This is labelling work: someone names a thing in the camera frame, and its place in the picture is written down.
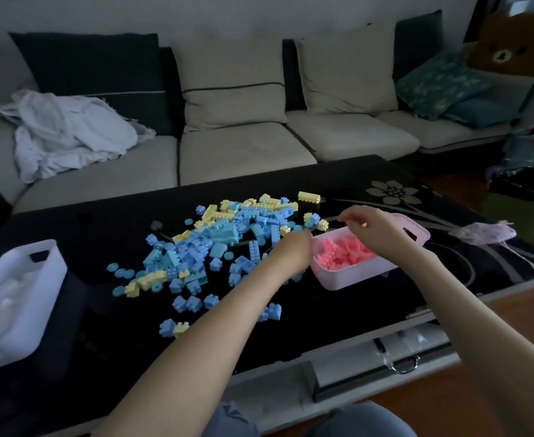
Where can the person's left leg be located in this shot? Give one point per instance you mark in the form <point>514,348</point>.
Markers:
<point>228,423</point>

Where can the green trash bin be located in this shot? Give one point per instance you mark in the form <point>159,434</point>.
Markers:
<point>522,209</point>

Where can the person's right forearm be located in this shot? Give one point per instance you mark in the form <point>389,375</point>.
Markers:
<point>490,341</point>

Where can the grey sofa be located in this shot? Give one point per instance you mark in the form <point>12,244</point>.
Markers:
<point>244,150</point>

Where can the lavender plastic bag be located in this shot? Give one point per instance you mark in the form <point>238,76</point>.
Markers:
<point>483,233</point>

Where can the teal patterned cushion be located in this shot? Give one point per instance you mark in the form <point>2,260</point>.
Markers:
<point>440,86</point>

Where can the beige back cushion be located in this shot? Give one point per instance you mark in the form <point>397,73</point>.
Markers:
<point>349,72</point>
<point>235,104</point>

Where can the crumpled white cloth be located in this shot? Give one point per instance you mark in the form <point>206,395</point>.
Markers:
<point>66,131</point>

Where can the clear bottle red cap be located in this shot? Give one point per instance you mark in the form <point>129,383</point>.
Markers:
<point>528,152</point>

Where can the person's left forearm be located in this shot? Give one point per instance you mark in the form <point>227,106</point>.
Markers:
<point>194,359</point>

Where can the pile of colorful blocks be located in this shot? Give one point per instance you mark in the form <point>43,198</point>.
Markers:
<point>212,241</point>

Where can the black glass coffee table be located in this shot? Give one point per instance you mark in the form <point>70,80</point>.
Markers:
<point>349,323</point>

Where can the dark grey back cushion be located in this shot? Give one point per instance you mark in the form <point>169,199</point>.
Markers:
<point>417,40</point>

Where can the person's right leg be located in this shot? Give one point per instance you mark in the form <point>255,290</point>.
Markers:
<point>362,420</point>

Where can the person's leg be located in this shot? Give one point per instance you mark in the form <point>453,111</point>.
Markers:
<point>228,423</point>
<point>362,420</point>

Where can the person's left hand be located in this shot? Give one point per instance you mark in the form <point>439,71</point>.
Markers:
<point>294,254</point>

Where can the blue cushion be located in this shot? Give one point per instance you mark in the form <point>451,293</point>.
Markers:
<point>481,112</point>

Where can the brown bear plush cushion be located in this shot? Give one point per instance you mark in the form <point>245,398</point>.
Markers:
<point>513,45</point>

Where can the person's right hand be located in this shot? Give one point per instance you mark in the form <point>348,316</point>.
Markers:
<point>383,232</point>

